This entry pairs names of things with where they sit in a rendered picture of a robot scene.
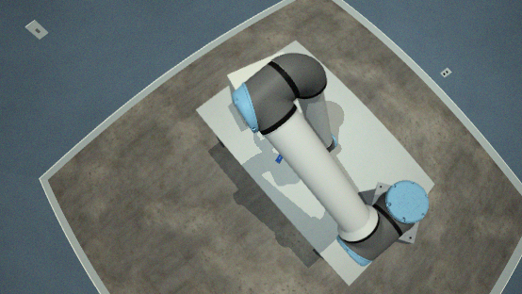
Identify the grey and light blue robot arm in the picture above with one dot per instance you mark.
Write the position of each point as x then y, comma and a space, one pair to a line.
265, 100

